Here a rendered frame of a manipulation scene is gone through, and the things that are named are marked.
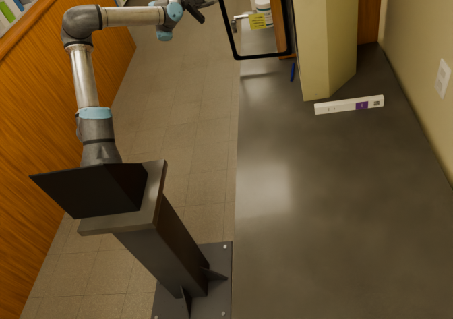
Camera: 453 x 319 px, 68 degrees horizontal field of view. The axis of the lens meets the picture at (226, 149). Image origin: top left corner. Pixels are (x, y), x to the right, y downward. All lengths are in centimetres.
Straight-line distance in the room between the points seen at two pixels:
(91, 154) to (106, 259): 138
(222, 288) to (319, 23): 152
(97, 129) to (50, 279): 164
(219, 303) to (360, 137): 125
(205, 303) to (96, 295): 75
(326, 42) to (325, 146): 40
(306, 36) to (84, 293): 205
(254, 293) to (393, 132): 78
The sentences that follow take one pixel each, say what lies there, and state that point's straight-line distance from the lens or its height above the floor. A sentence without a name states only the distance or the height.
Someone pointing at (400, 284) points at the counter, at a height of 94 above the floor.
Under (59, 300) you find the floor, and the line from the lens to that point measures 264.
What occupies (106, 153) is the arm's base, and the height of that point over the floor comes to 117.
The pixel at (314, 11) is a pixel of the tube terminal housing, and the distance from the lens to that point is 134.
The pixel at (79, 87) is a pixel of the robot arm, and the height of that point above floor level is 129.
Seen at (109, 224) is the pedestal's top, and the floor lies 94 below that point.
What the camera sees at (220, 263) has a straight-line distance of 220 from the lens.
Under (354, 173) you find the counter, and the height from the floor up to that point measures 94.
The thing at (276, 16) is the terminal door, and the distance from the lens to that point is 168.
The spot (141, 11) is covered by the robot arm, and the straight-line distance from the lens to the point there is 155.
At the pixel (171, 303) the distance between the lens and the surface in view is 221.
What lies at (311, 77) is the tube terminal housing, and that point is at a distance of 148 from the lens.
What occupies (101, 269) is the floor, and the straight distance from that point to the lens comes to 256.
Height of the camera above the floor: 194
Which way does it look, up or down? 45 degrees down
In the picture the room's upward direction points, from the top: 20 degrees counter-clockwise
